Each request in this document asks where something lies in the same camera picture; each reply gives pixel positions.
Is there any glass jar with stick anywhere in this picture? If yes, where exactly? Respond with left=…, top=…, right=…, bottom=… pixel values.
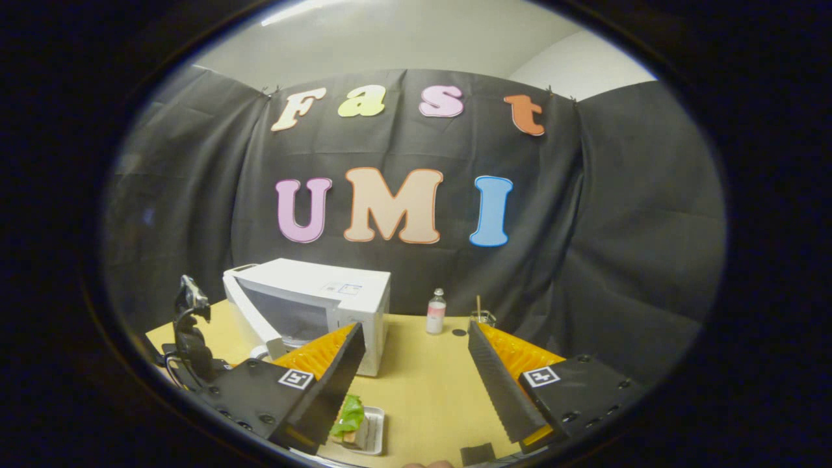
left=471, top=295, right=499, bottom=327

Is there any black backdrop cloth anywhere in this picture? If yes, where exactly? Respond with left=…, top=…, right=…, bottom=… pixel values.
left=101, top=65, right=727, bottom=391

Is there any white food tray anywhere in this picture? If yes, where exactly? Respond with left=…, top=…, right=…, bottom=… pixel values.
left=335, top=406, right=386, bottom=456

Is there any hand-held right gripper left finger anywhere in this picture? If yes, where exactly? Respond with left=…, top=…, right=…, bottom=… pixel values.
left=205, top=322, right=367, bottom=456

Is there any small pink label bottle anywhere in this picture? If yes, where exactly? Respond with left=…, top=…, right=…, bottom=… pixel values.
left=426, top=288, right=448, bottom=336

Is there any white microwave oven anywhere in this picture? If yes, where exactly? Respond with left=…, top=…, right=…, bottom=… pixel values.
left=222, top=258, right=392, bottom=378

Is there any sandwich with lettuce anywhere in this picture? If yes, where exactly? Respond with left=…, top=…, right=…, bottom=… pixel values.
left=328, top=393, right=369, bottom=446

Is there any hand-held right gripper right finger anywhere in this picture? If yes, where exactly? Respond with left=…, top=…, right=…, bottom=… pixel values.
left=467, top=319, right=646, bottom=455

